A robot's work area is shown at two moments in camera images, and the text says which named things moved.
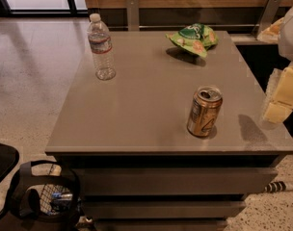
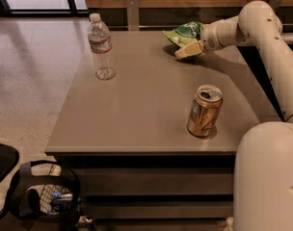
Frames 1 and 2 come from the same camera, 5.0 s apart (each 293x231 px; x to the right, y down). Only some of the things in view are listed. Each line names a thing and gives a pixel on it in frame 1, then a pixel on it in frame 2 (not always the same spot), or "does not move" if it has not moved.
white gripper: [291, 38] → [210, 38]
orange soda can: [204, 111] does not move
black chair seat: [5, 158] does not move
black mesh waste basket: [42, 195] does not move
